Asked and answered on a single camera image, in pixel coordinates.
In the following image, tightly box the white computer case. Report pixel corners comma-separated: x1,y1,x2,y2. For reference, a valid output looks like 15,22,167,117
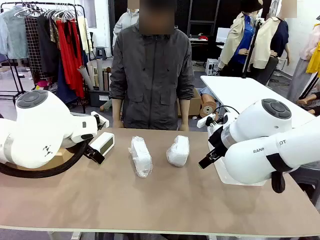
205,58,221,76

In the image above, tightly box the brown kraft paper roll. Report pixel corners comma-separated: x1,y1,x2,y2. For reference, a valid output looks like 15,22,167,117
199,94,218,117

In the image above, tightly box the black right arm hose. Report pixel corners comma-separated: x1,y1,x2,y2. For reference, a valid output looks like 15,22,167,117
266,152,296,194

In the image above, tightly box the dark storage bin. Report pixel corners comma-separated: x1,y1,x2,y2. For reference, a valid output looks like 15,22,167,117
88,89,113,108

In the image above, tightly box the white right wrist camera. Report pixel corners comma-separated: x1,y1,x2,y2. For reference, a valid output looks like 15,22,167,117
196,111,238,138

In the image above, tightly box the beige paper roll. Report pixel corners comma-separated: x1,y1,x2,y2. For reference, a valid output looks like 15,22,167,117
86,61,100,89

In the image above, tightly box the light blue shirt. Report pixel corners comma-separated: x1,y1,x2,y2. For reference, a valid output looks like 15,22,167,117
0,6,30,60

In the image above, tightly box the white table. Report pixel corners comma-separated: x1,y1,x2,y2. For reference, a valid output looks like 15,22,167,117
200,74,317,128

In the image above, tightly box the person's left forearm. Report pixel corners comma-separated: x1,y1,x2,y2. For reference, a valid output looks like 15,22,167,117
179,98,190,126

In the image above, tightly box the mannequin pink top yellow cloth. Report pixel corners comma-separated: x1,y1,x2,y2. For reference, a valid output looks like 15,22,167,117
286,14,320,102

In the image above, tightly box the short bubble-wrapped clock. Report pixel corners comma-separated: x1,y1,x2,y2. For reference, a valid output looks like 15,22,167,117
166,134,190,168

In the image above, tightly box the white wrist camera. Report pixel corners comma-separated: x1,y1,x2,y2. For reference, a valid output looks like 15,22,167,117
90,111,110,129
196,111,238,138

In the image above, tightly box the large brown cardboard box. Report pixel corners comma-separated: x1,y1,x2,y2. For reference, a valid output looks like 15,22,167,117
176,87,203,118

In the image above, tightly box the black arm hose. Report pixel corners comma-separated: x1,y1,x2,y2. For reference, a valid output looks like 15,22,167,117
266,152,296,194
0,138,95,179

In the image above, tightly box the gray plastic stool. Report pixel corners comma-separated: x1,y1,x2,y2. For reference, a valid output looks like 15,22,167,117
95,46,108,61

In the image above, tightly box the white digital clock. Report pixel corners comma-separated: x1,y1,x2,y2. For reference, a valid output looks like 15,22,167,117
89,131,116,158

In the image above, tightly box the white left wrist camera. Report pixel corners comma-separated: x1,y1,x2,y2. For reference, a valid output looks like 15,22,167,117
90,111,110,129

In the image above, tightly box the person's right forearm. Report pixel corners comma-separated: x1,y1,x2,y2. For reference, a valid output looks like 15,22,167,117
112,98,124,123

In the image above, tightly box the black hanging garment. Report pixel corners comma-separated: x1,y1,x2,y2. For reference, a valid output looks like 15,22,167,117
36,14,61,77

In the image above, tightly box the black left arm hose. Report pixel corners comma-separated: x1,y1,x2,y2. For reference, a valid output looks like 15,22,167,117
0,138,95,179

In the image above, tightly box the mannequin cream jacket navy top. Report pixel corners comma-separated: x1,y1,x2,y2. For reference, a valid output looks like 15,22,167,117
249,2,292,86

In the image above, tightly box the person in gray jacket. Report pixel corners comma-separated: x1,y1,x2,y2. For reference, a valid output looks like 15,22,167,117
109,23,195,131

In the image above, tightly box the tall gray cardboard tube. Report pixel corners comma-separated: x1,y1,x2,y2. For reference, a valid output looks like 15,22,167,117
96,58,105,92

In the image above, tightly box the mannequin beige coat blue shirt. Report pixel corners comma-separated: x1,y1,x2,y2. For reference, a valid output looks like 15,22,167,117
217,0,265,78

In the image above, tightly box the black plastic stool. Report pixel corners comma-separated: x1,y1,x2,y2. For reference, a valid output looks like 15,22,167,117
289,163,320,201

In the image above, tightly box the slanted gray cardboard tube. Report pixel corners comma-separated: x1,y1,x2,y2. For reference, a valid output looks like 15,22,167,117
76,65,95,91

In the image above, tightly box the long bubble-wrapped clock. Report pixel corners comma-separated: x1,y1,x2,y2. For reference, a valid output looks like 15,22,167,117
128,135,153,178

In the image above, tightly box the white monitor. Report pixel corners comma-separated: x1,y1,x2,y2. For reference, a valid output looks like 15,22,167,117
216,27,231,43

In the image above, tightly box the black tripod pole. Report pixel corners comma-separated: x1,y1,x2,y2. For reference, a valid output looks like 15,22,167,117
241,17,265,80

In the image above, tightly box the dark checkered dress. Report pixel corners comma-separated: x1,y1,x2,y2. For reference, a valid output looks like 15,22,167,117
24,16,45,80

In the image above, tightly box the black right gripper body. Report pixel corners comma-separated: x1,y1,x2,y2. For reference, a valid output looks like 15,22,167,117
207,124,230,157

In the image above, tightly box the brown cardboard tube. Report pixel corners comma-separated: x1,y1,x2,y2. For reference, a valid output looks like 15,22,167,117
102,67,112,92

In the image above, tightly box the person in light hoodie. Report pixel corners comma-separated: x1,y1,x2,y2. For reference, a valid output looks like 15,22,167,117
112,8,140,48

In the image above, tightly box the navy hanging garment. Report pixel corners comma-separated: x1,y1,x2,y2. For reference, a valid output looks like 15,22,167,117
55,58,79,105

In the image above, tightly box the cream hanging garment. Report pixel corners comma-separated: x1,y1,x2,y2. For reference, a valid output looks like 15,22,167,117
76,16,91,55

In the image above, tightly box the black clothes rack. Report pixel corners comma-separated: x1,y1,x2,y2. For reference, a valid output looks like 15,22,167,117
0,1,87,115

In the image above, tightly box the clear plastic container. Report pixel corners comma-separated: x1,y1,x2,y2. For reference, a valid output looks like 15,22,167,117
207,134,267,187

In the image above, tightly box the thin black camera cable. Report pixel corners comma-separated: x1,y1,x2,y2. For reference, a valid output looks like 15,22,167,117
213,105,241,121

